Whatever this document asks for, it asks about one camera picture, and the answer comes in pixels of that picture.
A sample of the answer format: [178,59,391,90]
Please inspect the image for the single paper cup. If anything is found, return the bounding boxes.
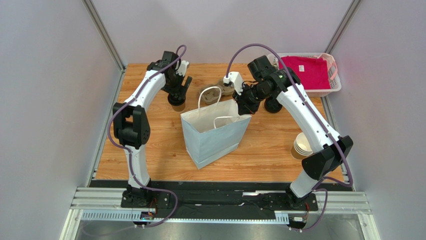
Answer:
[172,103,186,113]

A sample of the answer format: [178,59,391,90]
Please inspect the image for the stack of black lids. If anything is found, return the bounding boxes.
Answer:
[264,97,283,114]

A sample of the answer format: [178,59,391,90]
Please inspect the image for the light blue paper bag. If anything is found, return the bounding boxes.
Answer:
[180,97,252,169]

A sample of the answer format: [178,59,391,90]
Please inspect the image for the stack of paper cups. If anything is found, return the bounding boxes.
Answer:
[290,132,314,160]

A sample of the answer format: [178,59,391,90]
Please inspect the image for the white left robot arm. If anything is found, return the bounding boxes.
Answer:
[108,51,192,208]

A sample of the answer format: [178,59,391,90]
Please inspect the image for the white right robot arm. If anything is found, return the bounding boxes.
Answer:
[223,55,354,199]

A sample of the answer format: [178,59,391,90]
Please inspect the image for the cardboard cup carrier tray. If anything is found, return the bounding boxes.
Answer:
[198,79,234,105]

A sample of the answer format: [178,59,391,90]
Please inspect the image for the pink folded cloth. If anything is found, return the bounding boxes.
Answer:
[281,56,331,90]

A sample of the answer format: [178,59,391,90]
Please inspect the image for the white plastic basket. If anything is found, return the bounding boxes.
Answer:
[279,53,342,97]

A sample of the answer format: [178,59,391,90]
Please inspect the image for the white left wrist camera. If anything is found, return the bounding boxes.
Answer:
[175,60,190,77]

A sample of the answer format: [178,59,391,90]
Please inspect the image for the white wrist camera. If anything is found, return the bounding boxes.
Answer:
[175,60,190,77]
[222,71,243,95]

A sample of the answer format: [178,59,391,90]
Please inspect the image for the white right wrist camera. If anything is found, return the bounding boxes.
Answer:
[222,71,243,95]

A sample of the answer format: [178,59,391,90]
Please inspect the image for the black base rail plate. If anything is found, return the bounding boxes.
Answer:
[89,180,351,222]

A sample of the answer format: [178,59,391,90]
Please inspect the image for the left aluminium corner post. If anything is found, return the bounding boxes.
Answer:
[82,0,126,73]

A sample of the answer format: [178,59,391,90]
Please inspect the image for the aluminium corner post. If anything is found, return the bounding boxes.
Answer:
[82,0,126,73]
[325,0,363,54]

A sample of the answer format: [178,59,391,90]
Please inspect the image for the right aluminium corner post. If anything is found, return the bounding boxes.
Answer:
[325,0,363,54]

